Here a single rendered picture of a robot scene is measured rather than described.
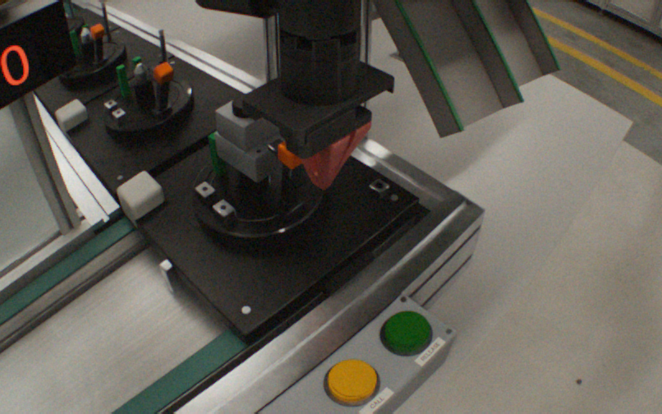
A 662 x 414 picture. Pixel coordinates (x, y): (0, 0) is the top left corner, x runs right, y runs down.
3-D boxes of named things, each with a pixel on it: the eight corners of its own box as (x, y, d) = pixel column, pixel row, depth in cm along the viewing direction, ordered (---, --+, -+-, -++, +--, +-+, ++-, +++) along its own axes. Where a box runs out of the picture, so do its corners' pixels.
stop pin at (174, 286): (182, 289, 53) (173, 265, 50) (174, 295, 53) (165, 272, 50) (175, 282, 54) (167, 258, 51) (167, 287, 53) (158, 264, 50)
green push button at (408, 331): (435, 337, 46) (439, 325, 45) (406, 365, 44) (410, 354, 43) (403, 314, 48) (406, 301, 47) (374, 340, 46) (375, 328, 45)
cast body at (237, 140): (291, 161, 52) (288, 102, 47) (257, 184, 50) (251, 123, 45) (236, 128, 56) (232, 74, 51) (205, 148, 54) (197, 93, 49)
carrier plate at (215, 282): (418, 211, 58) (420, 196, 56) (247, 347, 46) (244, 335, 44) (271, 119, 70) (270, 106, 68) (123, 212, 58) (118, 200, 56)
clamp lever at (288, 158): (304, 204, 52) (310, 145, 46) (288, 214, 51) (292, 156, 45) (278, 181, 53) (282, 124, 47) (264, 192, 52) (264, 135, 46)
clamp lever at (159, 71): (171, 108, 65) (174, 70, 58) (158, 115, 64) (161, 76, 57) (158, 91, 65) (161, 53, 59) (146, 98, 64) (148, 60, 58)
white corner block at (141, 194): (170, 213, 58) (163, 186, 55) (140, 233, 56) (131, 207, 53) (151, 193, 60) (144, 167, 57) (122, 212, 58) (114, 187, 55)
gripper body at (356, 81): (240, 117, 39) (232, 33, 34) (336, 67, 44) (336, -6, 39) (299, 154, 36) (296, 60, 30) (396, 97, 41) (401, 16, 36)
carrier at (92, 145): (264, 115, 71) (259, 36, 62) (117, 206, 58) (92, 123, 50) (177, 65, 83) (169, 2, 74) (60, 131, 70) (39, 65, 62)
